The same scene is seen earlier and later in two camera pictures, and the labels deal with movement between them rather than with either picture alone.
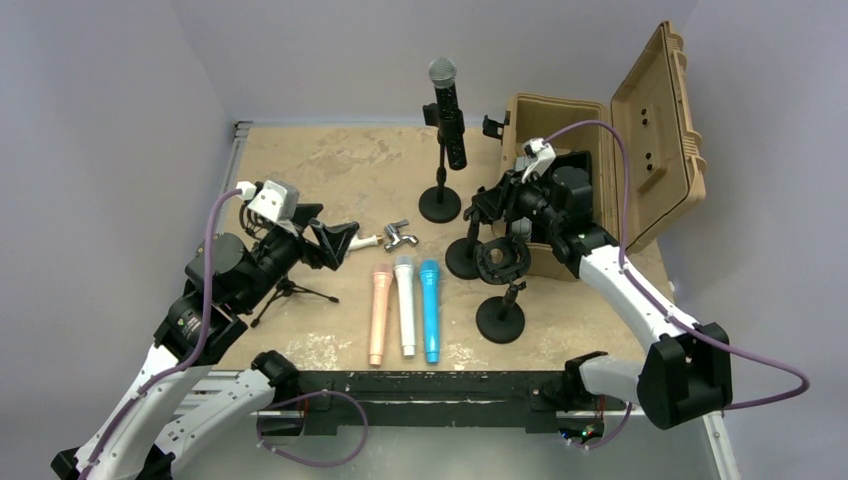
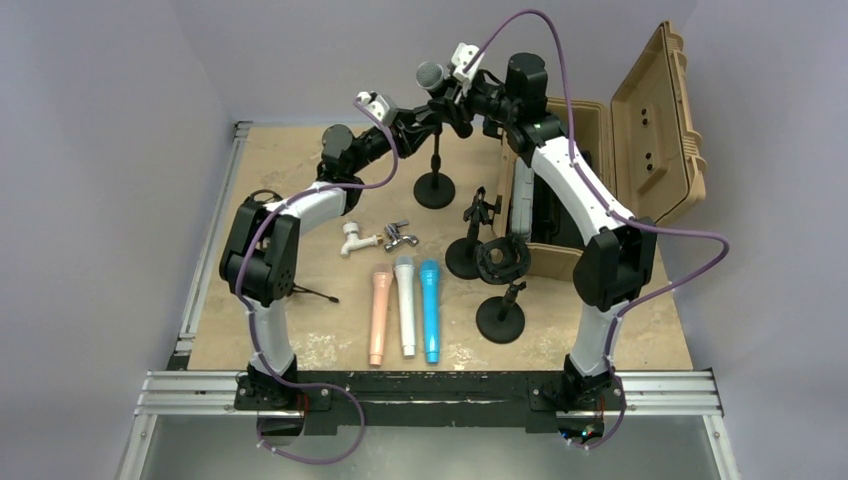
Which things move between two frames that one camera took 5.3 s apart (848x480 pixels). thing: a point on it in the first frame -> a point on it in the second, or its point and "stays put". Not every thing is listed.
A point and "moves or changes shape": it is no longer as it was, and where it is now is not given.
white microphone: [405, 274] stays put
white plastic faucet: [357, 243] stays put
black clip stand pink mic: [460, 257] stays put
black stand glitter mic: [441, 204] moves or changes shape
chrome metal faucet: [395, 237] stays put
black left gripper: [333, 238] -> [409, 133]
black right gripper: [506, 196] -> [469, 97]
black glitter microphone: [442, 73] moves or changes shape
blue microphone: [430, 271] stays put
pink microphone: [381, 282] stays put
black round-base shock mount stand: [502, 261] stays put
